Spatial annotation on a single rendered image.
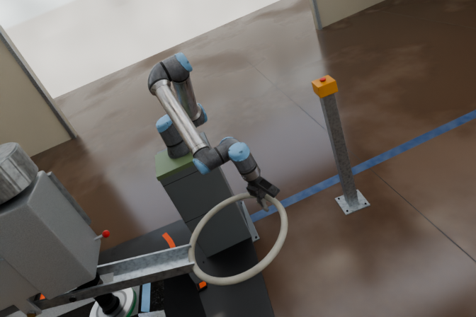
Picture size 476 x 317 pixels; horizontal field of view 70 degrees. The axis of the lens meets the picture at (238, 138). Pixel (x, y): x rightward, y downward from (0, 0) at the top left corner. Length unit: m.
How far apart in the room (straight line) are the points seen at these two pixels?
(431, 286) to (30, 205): 2.08
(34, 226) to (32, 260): 0.15
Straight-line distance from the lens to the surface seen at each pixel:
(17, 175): 1.33
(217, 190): 2.48
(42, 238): 1.41
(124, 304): 1.77
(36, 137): 6.87
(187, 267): 1.59
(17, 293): 1.62
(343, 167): 2.57
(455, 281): 2.45
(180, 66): 1.86
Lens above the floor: 2.04
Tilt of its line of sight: 30 degrees down
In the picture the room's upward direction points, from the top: 23 degrees counter-clockwise
